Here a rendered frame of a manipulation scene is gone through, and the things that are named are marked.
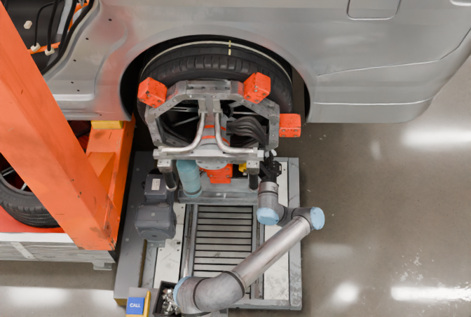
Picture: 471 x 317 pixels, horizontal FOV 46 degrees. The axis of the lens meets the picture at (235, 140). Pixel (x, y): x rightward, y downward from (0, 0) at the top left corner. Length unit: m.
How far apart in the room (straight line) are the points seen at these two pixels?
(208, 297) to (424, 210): 1.55
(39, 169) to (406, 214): 1.99
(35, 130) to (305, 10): 0.94
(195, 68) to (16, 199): 1.13
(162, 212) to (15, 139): 1.09
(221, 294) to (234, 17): 0.96
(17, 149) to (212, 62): 0.77
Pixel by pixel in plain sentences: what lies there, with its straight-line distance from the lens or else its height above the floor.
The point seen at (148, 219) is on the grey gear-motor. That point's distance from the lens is 2.63.
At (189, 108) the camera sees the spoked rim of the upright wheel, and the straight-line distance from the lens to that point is 2.34.
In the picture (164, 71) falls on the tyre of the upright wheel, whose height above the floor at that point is 1.13.
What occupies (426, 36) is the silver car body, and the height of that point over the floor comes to 1.30.
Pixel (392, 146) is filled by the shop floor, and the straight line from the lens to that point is 3.31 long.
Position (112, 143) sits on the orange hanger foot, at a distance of 2.54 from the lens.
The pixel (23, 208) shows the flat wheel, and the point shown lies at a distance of 2.73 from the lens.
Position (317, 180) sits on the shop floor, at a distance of 3.13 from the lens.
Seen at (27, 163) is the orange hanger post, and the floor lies 1.30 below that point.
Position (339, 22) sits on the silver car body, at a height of 1.37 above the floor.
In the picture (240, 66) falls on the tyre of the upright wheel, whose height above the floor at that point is 1.15.
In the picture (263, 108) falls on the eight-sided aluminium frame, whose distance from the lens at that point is 2.13.
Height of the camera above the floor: 2.77
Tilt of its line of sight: 58 degrees down
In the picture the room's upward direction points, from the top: 5 degrees counter-clockwise
